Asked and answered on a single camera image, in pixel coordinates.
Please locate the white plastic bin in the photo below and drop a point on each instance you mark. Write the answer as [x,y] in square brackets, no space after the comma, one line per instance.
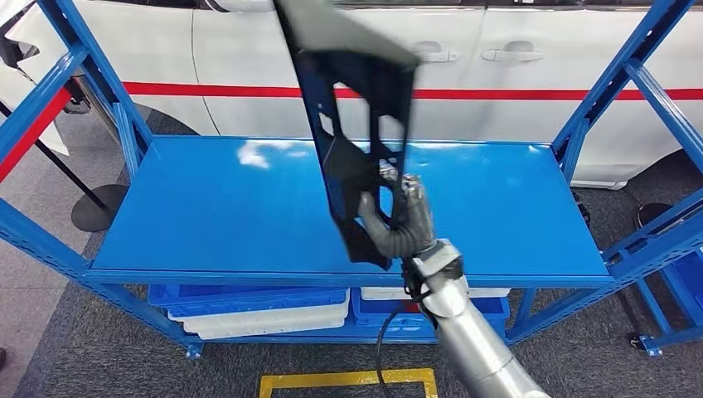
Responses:
[489,293]
[274,319]
[263,331]

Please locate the white car with red stripe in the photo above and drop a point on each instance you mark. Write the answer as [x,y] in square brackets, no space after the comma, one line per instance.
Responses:
[494,121]

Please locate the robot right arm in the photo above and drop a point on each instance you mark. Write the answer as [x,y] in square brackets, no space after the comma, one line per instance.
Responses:
[472,340]

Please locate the black stanchion with round base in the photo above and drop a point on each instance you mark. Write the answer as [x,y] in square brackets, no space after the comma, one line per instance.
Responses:
[653,217]
[99,211]

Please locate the red item in bin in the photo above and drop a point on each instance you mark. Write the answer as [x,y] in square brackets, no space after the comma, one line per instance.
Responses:
[411,307]

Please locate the blue plastic bin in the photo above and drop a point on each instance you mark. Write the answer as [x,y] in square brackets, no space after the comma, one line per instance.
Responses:
[247,302]
[373,318]

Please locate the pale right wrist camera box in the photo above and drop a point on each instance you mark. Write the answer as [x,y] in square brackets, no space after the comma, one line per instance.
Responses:
[439,258]

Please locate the black plastic car part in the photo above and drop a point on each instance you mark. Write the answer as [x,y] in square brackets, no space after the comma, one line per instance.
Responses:
[379,88]

